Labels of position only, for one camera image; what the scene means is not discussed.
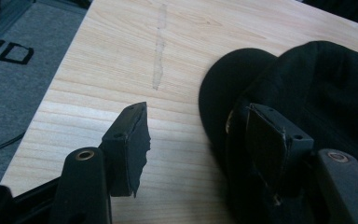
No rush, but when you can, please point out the black baseball cap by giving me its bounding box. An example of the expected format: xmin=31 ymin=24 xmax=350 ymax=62
xmin=198 ymin=40 xmax=358 ymax=224

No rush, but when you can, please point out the clear tape strip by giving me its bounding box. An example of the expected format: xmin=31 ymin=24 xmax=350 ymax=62
xmin=151 ymin=3 xmax=169 ymax=91

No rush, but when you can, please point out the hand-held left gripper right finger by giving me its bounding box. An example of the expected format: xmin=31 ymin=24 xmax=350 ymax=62
xmin=244 ymin=103 xmax=358 ymax=224

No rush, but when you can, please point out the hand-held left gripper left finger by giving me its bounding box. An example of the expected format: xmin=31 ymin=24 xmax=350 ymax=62
xmin=48 ymin=101 xmax=152 ymax=224

